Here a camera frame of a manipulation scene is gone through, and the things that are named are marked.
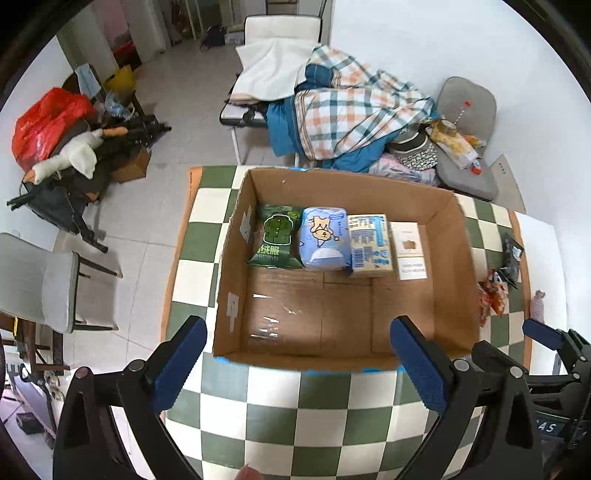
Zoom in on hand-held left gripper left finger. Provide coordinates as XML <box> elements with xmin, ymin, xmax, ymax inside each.
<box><xmin>53</xmin><ymin>315</ymin><xmax>208</xmax><ymax>480</ymax></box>

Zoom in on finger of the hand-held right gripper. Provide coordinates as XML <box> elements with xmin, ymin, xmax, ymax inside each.
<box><xmin>523</xmin><ymin>318</ymin><xmax>591</xmax><ymax>376</ymax></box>

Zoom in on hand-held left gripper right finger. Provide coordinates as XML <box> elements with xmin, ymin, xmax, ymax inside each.
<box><xmin>390</xmin><ymin>315</ymin><xmax>544</xmax><ymax>480</ymax></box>

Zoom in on orange snack packet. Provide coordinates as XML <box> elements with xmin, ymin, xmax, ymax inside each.
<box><xmin>478</xmin><ymin>269</ymin><xmax>509</xmax><ymax>326</ymax></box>

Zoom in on black snack packet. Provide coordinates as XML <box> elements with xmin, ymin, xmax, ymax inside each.
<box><xmin>501</xmin><ymin>233</ymin><xmax>525</xmax><ymax>289</ymax></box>

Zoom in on green white checkered tablecloth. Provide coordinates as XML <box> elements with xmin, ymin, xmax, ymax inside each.
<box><xmin>161</xmin><ymin>165</ymin><xmax>533</xmax><ymax>480</ymax></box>

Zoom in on white brown small box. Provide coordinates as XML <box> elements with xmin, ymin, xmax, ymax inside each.
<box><xmin>389</xmin><ymin>222</ymin><xmax>430</xmax><ymax>281</ymax></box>

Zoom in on light blue barcode box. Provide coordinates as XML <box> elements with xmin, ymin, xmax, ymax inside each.
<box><xmin>346</xmin><ymin>213</ymin><xmax>398</xmax><ymax>278</ymax></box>

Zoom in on flat cardboard sheet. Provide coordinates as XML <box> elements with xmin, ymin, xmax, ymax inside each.
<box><xmin>488</xmin><ymin>154</ymin><xmax>528</xmax><ymax>216</ymax></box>

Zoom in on blue cartoon tissue pack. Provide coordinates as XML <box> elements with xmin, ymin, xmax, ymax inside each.
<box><xmin>298</xmin><ymin>206</ymin><xmax>352</xmax><ymax>273</ymax></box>

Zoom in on green tissue pack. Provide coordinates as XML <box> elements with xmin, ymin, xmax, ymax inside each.
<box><xmin>246</xmin><ymin>203</ymin><xmax>305</xmax><ymax>271</ymax></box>

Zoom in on light grey dining chair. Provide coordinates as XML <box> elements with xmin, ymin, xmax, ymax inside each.
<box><xmin>0</xmin><ymin>232</ymin><xmax>124</xmax><ymax>334</ymax></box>

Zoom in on pink cloth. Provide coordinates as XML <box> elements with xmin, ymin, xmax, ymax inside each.
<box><xmin>368</xmin><ymin>154</ymin><xmax>440</xmax><ymax>188</ymax></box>

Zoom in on black folded stroller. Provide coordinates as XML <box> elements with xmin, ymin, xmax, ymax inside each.
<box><xmin>6</xmin><ymin>115</ymin><xmax>172</xmax><ymax>254</ymax></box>

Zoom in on small brown cardboard box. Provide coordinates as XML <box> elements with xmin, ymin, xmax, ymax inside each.
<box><xmin>110</xmin><ymin>147</ymin><xmax>151</xmax><ymax>184</ymax></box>

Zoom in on yellow snack packets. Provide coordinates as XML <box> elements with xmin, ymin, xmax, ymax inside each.
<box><xmin>428</xmin><ymin>119</ymin><xmax>485</xmax><ymax>171</ymax></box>

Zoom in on patterned dark bag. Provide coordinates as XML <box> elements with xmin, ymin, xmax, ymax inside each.
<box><xmin>387</xmin><ymin>128</ymin><xmax>437</xmax><ymax>169</ymax></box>

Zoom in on white goose plush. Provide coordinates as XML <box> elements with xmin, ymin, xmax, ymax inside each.
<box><xmin>27</xmin><ymin>127</ymin><xmax>129</xmax><ymax>186</ymax></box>

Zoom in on grey cushioned chair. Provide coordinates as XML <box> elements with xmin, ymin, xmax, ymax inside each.
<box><xmin>433</xmin><ymin>76</ymin><xmax>500</xmax><ymax>202</ymax></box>

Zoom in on plaid blanket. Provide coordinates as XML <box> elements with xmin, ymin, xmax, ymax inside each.
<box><xmin>267</xmin><ymin>45</ymin><xmax>438</xmax><ymax>174</ymax></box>

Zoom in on red plastic bag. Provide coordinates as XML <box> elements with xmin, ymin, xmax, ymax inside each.
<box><xmin>11</xmin><ymin>88</ymin><xmax>99</xmax><ymax>169</ymax></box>

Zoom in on yellow plastic bag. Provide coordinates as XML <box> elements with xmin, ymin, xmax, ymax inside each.
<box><xmin>103</xmin><ymin>65</ymin><xmax>136</xmax><ymax>96</ymax></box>

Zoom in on white cloth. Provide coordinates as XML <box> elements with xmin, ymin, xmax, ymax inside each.
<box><xmin>235</xmin><ymin>39</ymin><xmax>322</xmax><ymax>101</ymax></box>

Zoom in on black bag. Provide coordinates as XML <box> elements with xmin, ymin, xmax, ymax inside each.
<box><xmin>200</xmin><ymin>25</ymin><xmax>228</xmax><ymax>49</ymax></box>

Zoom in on white folding bed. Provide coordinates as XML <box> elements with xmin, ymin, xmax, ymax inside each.
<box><xmin>219</xmin><ymin>15</ymin><xmax>323</xmax><ymax>167</ymax></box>

